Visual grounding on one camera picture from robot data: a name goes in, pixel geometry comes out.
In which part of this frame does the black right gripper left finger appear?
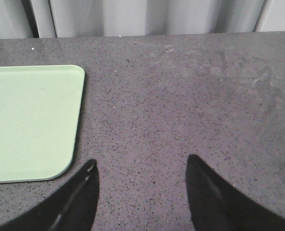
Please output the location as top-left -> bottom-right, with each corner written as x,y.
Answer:
0,159 -> 99,231

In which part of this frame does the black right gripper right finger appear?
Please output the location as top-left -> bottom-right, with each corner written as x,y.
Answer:
186,154 -> 285,231

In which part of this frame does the light green plastic tray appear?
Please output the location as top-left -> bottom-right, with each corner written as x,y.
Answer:
0,65 -> 85,183

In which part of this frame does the grey pleated curtain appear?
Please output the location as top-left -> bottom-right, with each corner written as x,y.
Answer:
0,0 -> 285,39

